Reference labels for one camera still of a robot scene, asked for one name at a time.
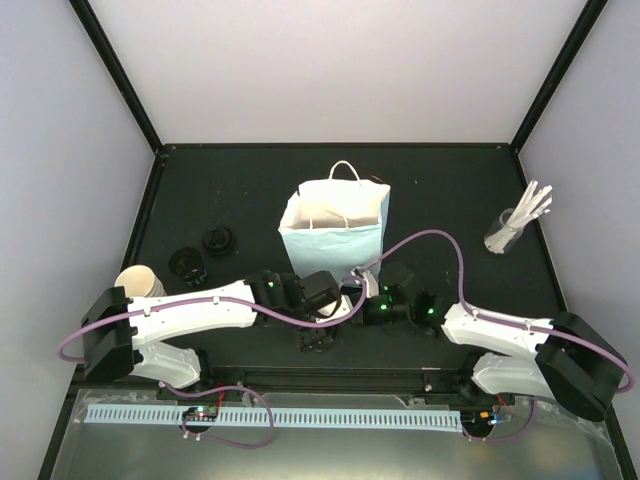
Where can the light blue paper bag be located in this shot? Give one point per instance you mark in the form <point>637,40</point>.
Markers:
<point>336,223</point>

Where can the circuit board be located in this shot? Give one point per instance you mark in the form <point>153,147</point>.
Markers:
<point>200,413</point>
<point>485,417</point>

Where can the right circuit board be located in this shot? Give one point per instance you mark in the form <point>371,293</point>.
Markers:
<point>485,417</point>

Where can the left circuit board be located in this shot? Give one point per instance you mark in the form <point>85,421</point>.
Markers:
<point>200,413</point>

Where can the right black frame post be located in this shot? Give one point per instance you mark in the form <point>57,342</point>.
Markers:
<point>577,36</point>

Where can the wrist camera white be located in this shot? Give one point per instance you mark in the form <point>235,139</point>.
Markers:
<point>334,310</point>
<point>365,282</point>

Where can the clear glass straw holder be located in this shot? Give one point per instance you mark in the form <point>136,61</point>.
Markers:
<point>505,231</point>

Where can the light blue slotted cable duct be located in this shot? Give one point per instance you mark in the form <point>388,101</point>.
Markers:
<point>314,418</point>

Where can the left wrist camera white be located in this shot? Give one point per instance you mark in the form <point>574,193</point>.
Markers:
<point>334,310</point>

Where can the left black frame post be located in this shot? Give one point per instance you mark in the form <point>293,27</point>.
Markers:
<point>101,43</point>

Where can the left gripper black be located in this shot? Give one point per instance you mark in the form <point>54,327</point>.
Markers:
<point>310,341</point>

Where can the black frame post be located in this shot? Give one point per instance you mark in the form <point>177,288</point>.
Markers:
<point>101,43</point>
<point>577,36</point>

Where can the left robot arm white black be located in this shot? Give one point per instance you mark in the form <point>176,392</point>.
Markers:
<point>138,345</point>

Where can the black aluminium frame rail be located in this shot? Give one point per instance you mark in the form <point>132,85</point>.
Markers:
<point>404,381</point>

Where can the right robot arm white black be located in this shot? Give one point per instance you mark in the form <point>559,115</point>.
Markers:
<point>561,358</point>

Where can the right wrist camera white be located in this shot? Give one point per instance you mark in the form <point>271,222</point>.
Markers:
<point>365,282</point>

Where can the black coffee cup lid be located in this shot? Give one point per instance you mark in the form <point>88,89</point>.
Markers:
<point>218,240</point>

